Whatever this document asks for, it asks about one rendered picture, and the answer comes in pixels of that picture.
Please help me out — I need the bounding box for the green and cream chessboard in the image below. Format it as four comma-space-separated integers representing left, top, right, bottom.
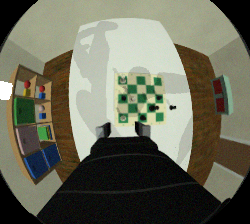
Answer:
114, 73, 166, 127

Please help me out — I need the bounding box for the white chess piece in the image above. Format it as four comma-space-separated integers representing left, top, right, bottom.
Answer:
120, 74, 126, 84
129, 95, 136, 103

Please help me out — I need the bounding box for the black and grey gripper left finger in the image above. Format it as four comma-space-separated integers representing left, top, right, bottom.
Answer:
96, 122, 111, 140

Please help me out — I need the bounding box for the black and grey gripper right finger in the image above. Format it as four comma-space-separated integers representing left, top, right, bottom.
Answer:
135, 121, 151, 139

